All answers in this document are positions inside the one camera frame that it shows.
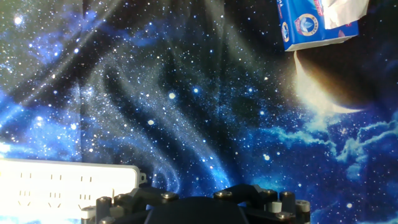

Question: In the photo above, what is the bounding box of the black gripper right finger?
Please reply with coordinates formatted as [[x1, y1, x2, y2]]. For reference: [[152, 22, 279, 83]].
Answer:
[[213, 183, 312, 224]]

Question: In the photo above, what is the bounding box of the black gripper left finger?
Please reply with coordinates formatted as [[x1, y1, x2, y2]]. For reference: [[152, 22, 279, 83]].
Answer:
[[80, 186, 180, 224]]

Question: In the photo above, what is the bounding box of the white power strip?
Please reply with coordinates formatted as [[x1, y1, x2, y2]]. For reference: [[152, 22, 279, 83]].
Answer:
[[0, 157, 147, 224]]

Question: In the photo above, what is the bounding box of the galaxy and meadow printed cloth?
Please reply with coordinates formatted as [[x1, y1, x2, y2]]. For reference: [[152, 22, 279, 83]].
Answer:
[[0, 0, 398, 224]]

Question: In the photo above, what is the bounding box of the blue tissue pack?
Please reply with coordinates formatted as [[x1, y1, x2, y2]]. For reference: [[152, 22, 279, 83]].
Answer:
[[275, 0, 360, 52]]

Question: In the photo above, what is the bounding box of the white tissue sheet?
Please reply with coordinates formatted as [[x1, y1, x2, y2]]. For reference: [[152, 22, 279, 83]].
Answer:
[[319, 0, 371, 30]]

